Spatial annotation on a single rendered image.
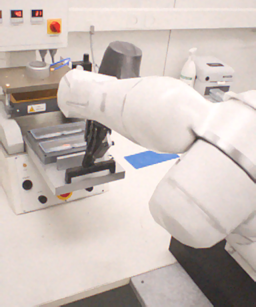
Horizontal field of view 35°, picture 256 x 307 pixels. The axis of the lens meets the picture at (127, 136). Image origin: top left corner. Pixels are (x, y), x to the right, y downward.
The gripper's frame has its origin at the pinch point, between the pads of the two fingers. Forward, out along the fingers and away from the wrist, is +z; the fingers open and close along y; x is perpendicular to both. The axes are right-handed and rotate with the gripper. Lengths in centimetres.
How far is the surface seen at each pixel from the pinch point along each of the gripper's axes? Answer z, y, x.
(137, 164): 35, -15, 36
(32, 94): 10.4, -37.3, -3.2
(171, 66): 45, -79, 96
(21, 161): 19.1, -16.9, -12.6
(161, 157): 35, -16, 48
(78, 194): 29.6, -6.1, 5.1
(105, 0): 12, -95, 52
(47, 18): -3, -61, 9
